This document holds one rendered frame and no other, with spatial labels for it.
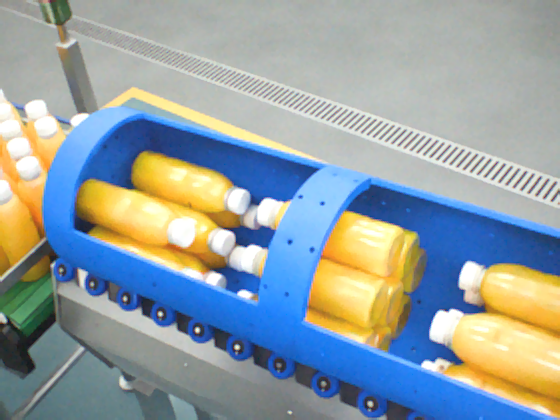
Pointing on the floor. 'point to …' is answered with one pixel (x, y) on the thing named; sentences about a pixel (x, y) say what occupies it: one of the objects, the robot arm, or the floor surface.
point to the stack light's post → (77, 77)
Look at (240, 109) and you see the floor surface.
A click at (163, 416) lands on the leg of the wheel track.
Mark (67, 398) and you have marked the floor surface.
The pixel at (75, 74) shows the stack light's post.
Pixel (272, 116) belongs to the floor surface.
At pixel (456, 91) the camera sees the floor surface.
